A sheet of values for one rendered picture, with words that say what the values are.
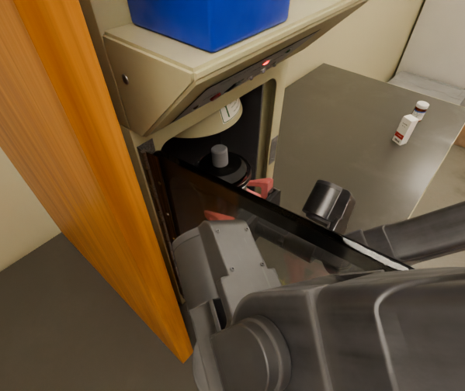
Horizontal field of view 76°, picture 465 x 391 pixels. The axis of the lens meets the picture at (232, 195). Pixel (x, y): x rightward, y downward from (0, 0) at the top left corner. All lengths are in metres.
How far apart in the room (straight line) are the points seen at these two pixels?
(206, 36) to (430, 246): 0.36
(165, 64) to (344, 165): 0.89
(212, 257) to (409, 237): 0.30
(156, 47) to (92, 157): 0.10
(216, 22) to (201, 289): 0.19
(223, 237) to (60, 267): 0.68
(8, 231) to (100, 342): 0.37
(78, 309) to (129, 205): 0.54
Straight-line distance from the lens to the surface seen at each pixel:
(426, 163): 1.20
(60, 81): 0.20
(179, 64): 0.23
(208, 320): 0.22
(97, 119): 0.22
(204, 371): 0.23
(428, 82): 3.39
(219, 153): 0.49
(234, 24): 0.25
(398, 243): 0.45
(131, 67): 0.28
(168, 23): 0.27
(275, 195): 0.53
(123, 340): 0.73
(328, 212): 0.49
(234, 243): 0.22
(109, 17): 0.31
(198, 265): 0.23
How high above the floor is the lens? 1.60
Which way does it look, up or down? 47 degrees down
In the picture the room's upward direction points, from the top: straight up
